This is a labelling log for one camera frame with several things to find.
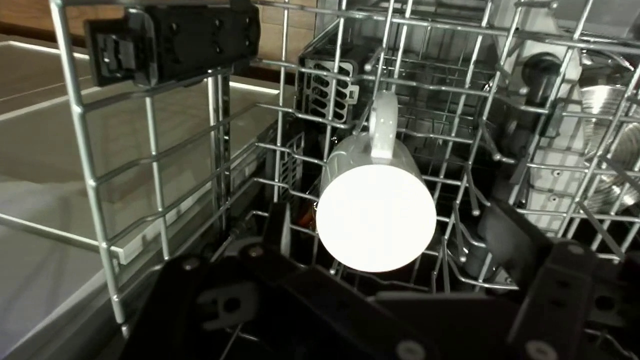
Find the ribbed steel bowl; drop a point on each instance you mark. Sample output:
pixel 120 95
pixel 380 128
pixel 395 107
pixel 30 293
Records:
pixel 611 112

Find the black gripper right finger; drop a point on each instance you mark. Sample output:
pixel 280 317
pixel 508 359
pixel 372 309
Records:
pixel 573 306

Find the grey slotted cutlery basket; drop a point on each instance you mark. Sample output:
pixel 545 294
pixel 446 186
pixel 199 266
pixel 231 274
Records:
pixel 331 91

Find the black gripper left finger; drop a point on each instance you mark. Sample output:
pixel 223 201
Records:
pixel 253 306

